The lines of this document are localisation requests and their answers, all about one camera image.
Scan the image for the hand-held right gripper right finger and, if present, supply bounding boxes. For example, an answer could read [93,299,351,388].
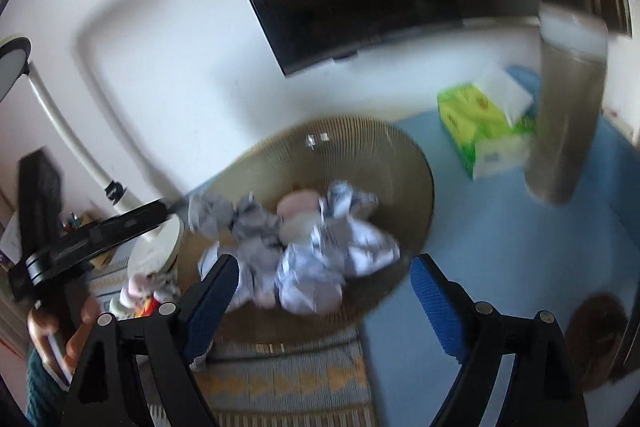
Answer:
[409,252,591,427]

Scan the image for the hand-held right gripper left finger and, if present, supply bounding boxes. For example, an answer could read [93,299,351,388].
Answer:
[60,253,240,427]

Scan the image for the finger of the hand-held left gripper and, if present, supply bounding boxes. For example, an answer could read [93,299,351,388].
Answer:
[17,149,63,258]
[7,198,171,303]

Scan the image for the white blue rabbit plush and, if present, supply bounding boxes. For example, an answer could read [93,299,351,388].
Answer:
[128,273,179,305]

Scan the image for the pile of papers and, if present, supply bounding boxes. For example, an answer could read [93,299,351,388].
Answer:
[189,181,401,315]

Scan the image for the pink plush toy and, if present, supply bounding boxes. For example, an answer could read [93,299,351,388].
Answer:
[276,188,323,247]

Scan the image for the brown ribbed bowl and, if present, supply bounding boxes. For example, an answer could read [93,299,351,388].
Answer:
[176,117,436,344]

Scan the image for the person's left forearm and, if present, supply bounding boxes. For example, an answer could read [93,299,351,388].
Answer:
[25,349,72,427]

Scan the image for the person's left hand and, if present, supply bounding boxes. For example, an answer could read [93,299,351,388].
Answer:
[27,294,101,379]

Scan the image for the cardboard pen box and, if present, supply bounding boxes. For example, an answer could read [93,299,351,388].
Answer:
[64,211,117,269]

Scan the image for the white desk lamp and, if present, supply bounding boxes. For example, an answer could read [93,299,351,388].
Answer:
[0,36,183,280]

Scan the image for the patterned woven mat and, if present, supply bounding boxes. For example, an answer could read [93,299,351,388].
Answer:
[90,252,376,427]

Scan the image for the brown round object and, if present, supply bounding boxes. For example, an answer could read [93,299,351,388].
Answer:
[565,294,631,393]

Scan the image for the green tissue pack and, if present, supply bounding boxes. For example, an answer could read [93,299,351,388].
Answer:
[436,67,538,180]

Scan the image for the gold thermos bottle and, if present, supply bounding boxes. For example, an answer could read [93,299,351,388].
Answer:
[522,2,608,208]

